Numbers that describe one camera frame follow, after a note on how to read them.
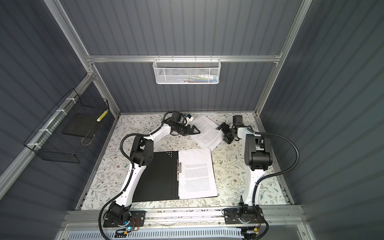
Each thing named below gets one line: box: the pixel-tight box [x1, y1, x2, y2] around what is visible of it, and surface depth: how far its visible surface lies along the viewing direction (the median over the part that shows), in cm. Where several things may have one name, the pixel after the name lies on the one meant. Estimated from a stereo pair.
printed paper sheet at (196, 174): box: [178, 148, 218, 200], surface depth 89 cm
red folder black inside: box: [132, 150, 218, 203], surface depth 85 cm
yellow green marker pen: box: [96, 109, 109, 122], surface depth 84 cm
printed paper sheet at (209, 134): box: [189, 115, 224, 151], surface depth 108 cm
